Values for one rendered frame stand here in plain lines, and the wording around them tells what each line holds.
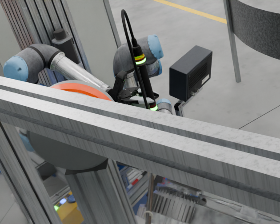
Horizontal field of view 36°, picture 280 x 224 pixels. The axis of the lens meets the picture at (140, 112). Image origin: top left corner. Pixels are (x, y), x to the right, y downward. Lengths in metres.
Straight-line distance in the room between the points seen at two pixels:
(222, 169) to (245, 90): 4.04
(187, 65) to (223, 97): 2.06
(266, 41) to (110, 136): 3.32
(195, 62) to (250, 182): 2.00
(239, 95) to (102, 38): 1.44
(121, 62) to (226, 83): 2.66
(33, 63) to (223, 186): 1.58
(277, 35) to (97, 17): 1.47
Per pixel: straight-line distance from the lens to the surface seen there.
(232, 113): 4.07
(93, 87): 0.75
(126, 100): 1.56
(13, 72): 1.87
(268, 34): 3.64
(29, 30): 2.27
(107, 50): 3.90
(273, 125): 3.85
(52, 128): 0.49
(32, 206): 0.72
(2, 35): 3.25
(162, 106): 2.04
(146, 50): 1.99
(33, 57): 1.89
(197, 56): 2.37
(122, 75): 1.57
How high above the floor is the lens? 2.26
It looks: 31 degrees down
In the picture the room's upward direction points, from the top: 17 degrees counter-clockwise
